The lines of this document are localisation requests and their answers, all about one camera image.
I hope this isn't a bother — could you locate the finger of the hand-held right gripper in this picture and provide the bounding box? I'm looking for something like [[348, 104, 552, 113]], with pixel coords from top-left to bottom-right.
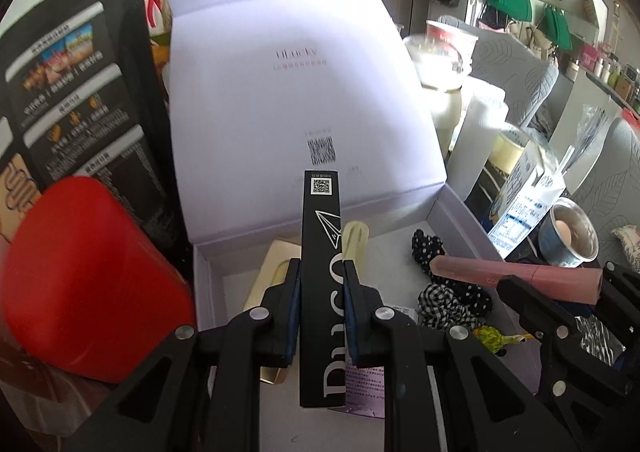
[[599, 261, 640, 314], [496, 275, 640, 433]]

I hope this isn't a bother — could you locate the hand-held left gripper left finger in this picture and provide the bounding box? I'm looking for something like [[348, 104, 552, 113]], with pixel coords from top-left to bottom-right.
[[65, 257, 303, 452]]

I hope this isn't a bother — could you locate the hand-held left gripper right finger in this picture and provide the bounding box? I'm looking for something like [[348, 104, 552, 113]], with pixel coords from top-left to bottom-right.
[[343, 259, 581, 452]]

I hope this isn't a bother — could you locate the long pink box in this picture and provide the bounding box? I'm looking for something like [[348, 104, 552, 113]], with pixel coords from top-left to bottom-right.
[[430, 255, 604, 305]]

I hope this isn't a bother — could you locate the gold rectangular box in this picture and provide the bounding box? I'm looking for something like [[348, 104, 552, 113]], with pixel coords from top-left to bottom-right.
[[242, 239, 301, 385]]

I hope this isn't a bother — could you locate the cream hair clip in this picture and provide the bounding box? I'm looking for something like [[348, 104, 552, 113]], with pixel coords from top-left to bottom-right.
[[341, 221, 369, 273]]

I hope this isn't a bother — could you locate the gold hairpin with green ornament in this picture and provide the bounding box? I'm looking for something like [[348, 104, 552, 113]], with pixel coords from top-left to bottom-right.
[[472, 325, 533, 355]]

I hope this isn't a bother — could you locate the long black box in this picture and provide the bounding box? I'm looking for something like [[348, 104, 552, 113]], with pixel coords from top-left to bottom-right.
[[299, 169, 347, 409]]

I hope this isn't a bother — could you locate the small purple box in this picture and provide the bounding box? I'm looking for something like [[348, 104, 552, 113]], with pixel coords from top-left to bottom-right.
[[327, 305, 420, 420]]

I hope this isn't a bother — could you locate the black white patterned scrunchie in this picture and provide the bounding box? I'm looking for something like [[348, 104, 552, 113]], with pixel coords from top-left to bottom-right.
[[411, 229, 495, 331]]

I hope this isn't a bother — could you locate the lilac hinged gift box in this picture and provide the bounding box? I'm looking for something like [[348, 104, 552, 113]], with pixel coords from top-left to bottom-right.
[[160, 0, 543, 428]]

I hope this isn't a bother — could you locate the floral cushion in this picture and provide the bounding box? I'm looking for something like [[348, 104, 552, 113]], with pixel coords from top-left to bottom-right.
[[611, 225, 640, 273]]

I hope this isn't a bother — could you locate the silver patterned packet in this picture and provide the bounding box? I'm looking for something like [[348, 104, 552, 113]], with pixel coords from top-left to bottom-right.
[[570, 315, 631, 368]]

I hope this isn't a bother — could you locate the small metal bowl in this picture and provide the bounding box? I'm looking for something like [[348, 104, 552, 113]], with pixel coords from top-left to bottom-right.
[[537, 197, 599, 268]]

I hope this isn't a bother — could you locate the grey leaf-patterned chair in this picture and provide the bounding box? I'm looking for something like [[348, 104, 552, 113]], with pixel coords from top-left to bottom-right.
[[570, 117, 640, 263], [470, 25, 560, 128]]

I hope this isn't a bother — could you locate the white blue milk carton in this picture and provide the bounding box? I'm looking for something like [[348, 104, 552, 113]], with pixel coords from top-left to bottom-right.
[[487, 147, 568, 258]]

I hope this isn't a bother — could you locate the clear packing tape roll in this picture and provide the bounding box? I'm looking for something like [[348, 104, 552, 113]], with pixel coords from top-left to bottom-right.
[[492, 125, 531, 173]]

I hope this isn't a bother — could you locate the red container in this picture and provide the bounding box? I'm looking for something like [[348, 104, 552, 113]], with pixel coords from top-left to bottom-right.
[[0, 175, 197, 383]]

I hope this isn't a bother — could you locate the white paper roll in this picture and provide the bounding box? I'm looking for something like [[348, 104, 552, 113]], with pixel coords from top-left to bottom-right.
[[447, 80, 508, 203]]

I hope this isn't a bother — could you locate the row of bottles on shelf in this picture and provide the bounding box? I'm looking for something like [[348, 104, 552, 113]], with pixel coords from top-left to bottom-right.
[[565, 40, 640, 113]]

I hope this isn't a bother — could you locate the white jug with clear lid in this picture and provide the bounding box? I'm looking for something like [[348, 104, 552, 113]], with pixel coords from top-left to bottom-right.
[[404, 32, 471, 158]]

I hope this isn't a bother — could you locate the pink paper bowl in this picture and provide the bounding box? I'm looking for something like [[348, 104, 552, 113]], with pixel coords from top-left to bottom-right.
[[425, 20, 478, 58]]

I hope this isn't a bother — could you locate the black printed box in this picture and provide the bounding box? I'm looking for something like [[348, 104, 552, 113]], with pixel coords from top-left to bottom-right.
[[0, 0, 188, 278]]

